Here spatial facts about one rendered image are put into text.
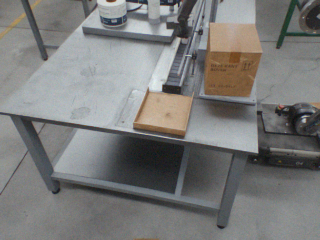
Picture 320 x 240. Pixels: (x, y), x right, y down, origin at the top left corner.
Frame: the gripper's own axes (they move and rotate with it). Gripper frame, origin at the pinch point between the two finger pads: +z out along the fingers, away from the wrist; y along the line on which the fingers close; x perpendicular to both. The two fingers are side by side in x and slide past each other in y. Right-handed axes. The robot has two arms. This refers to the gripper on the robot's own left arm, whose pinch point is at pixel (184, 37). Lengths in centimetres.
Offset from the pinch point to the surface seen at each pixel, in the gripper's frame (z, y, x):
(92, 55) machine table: -2, 59, 21
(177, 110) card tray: -28, -7, 53
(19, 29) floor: 164, 246, -54
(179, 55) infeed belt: -3.8, 0.4, 14.1
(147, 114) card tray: -32, 7, 58
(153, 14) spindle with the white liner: 15.0, 28.0, -21.2
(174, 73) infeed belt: -15.9, -0.1, 29.6
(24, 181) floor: 31, 104, 115
